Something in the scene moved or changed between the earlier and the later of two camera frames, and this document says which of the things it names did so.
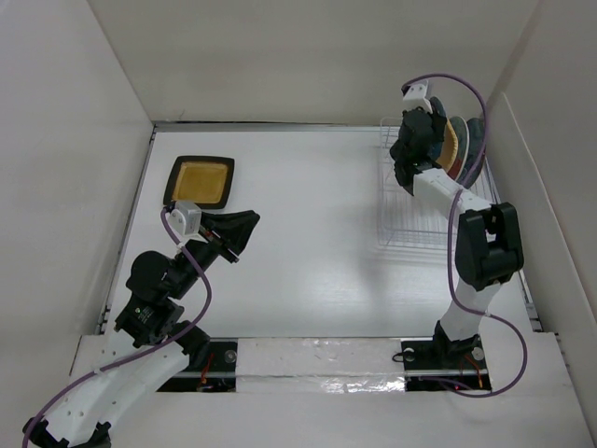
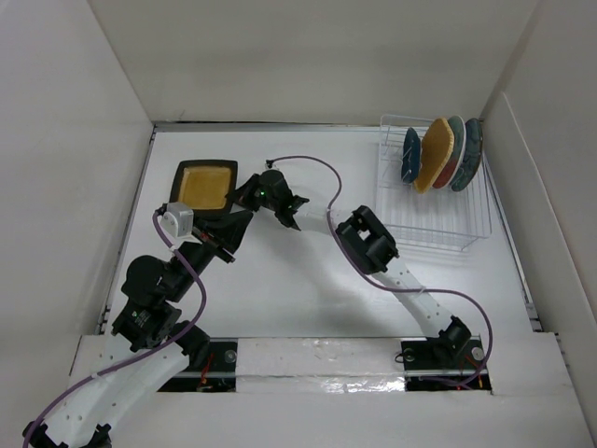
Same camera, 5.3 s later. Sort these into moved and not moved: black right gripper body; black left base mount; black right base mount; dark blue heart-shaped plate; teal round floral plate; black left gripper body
Moved: black right gripper body; dark blue heart-shaped plate
Not moved: black right base mount; teal round floral plate; black left base mount; black left gripper body
